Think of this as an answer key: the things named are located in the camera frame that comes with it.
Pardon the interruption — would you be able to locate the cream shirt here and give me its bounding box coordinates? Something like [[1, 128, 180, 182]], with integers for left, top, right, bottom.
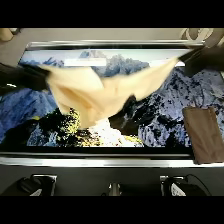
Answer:
[[37, 55, 183, 130]]

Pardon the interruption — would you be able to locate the brown garment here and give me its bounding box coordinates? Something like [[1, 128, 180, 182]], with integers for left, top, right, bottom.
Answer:
[[182, 106, 224, 165]]

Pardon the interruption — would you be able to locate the silver frame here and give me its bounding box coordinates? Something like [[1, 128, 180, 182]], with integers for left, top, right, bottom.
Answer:
[[0, 39, 224, 197]]

